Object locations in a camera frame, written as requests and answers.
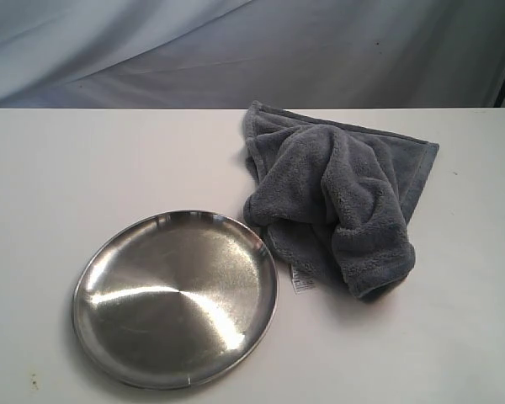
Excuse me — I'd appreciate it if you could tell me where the grey fluffy towel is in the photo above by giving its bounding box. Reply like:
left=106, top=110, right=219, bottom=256
left=243, top=102, right=439, bottom=299

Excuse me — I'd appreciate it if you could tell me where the round stainless steel plate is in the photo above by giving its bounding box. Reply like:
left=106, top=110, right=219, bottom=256
left=72, top=210, right=279, bottom=391

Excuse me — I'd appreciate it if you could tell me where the white backdrop cloth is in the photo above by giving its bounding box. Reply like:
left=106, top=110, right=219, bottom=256
left=0, top=1, right=505, bottom=109

